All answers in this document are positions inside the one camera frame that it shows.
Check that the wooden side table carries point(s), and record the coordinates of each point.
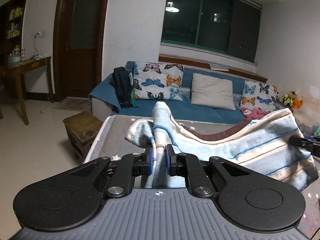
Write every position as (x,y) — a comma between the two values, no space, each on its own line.
(18,70)

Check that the butterfly pillow left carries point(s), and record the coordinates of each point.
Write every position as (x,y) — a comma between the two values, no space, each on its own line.
(157,81)

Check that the dark backpack on sofa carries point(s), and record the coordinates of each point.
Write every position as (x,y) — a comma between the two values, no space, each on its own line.
(123,84)

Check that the dark bookshelf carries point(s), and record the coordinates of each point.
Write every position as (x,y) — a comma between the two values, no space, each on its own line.
(12,14)

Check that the plush toy bear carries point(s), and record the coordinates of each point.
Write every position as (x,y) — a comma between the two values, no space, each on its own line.
(291,100)

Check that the butterfly pillow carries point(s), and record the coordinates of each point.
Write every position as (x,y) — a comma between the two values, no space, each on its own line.
(157,81)
(257,95)

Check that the pink cloth on sofa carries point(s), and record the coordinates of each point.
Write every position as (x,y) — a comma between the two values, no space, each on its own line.
(254,114)

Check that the blue sofa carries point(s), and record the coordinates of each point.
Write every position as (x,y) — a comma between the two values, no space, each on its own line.
(104,101)

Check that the blue white striped shirt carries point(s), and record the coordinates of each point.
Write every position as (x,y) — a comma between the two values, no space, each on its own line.
(260,145)

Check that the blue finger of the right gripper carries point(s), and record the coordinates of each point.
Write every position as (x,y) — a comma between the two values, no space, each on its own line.
(311,144)

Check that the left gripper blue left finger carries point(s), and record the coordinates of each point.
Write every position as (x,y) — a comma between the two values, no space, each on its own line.
(124,172)

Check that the small wooden stool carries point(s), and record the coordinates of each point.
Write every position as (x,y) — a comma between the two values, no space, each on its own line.
(81,130)

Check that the butterfly pillow right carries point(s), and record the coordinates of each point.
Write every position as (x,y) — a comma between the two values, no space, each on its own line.
(257,95)

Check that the plain beige cushion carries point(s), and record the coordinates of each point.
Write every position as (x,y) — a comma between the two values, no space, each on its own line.
(212,92)

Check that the dark wooden door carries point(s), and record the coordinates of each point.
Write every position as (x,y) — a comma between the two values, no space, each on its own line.
(78,47)

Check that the dark window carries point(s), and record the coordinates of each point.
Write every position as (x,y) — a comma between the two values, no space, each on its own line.
(229,27)

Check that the grey star tablecloth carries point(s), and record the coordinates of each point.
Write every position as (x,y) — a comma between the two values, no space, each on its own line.
(110,141)

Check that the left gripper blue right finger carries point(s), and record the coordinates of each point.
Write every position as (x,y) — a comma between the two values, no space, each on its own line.
(189,167)

